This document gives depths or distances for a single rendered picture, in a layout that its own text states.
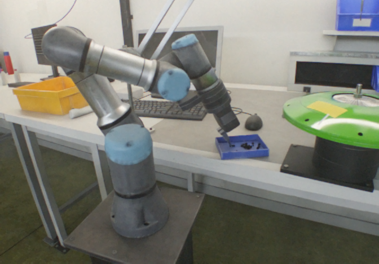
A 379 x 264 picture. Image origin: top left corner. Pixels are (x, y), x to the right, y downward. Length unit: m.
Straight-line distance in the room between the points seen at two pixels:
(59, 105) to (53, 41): 0.72
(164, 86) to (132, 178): 0.18
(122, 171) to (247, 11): 1.26
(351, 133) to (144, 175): 0.38
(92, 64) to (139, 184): 0.24
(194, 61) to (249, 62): 0.99
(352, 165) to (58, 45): 0.61
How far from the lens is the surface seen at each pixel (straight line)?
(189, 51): 0.58
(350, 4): 1.49
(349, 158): 0.59
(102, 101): 0.56
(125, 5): 1.91
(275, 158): 0.68
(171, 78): 0.45
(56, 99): 1.18
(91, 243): 0.57
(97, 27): 2.18
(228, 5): 1.58
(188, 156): 0.69
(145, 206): 0.52
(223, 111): 0.63
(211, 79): 0.60
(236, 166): 0.65
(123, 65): 0.46
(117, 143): 0.46
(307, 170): 0.63
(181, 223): 0.57
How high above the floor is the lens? 1.24
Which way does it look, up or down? 21 degrees down
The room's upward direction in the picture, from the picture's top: 3 degrees counter-clockwise
